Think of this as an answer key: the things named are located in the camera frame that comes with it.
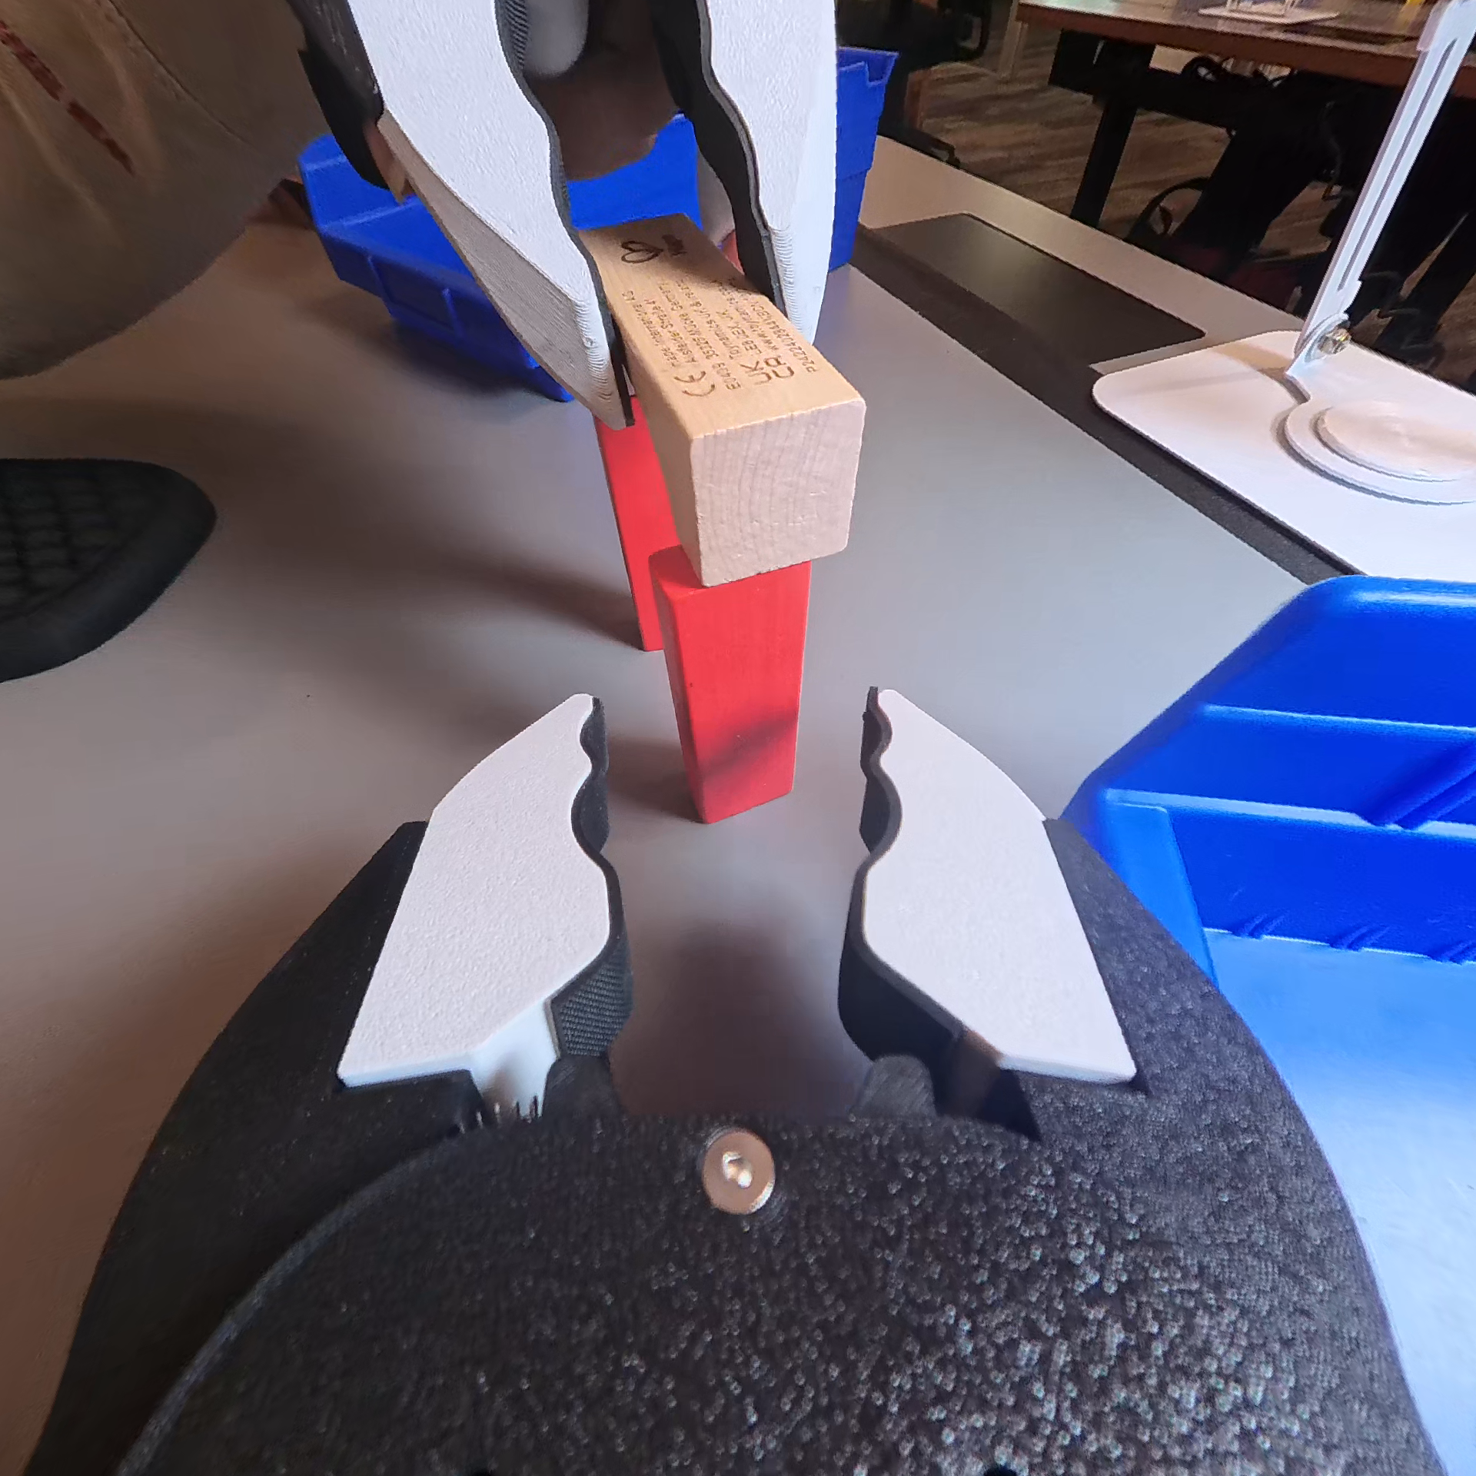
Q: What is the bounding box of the wooden table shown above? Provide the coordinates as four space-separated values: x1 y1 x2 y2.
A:
1015 0 1476 226

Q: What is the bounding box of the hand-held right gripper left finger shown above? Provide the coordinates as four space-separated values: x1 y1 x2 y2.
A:
336 692 635 1122

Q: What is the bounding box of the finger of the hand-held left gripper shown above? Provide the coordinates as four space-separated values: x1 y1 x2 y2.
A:
345 0 635 430
649 0 842 344

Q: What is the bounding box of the white document stand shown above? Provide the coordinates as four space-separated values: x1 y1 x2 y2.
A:
1092 0 1476 583

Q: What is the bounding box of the red rectangular wooden block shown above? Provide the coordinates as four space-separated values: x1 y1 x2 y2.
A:
595 391 695 651
649 544 813 823

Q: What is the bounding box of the blue plastic bin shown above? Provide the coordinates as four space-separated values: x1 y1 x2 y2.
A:
298 45 899 402
1062 574 1476 1476

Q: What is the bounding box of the person's left forearm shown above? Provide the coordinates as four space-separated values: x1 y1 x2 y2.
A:
0 0 328 381

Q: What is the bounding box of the black padded armrest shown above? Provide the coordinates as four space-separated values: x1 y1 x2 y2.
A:
0 458 219 683

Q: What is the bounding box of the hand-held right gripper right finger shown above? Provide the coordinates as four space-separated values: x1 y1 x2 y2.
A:
839 685 1141 1113

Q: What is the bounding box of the natural wooden arch block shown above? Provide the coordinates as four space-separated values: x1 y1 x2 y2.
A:
582 212 867 586

